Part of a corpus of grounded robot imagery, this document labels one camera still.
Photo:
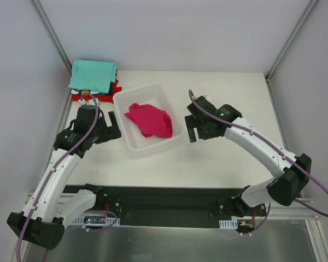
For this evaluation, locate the crimson pink t shirt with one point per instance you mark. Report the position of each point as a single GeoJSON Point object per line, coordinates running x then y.
{"type": "Point", "coordinates": [150, 120]}

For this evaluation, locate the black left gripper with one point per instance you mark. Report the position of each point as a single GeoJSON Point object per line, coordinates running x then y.
{"type": "Point", "coordinates": [107, 131]}

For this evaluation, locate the white plastic basket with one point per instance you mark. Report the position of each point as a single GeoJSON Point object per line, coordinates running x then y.
{"type": "Point", "coordinates": [154, 95]}

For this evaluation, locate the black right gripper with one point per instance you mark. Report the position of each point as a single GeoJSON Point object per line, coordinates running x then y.
{"type": "Point", "coordinates": [196, 124]}

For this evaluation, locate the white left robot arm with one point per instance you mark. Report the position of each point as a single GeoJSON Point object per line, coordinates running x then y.
{"type": "Point", "coordinates": [42, 221]}

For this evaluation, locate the folded teal t shirt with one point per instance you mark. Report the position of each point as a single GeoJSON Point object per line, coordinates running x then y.
{"type": "Point", "coordinates": [95, 76]}

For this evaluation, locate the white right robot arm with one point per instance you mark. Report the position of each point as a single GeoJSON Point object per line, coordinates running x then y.
{"type": "Point", "coordinates": [285, 167]}

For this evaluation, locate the folded dark printed t shirt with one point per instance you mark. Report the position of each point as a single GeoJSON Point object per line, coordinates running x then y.
{"type": "Point", "coordinates": [104, 97]}

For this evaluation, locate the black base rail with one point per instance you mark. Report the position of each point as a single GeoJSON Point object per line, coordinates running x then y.
{"type": "Point", "coordinates": [159, 206]}

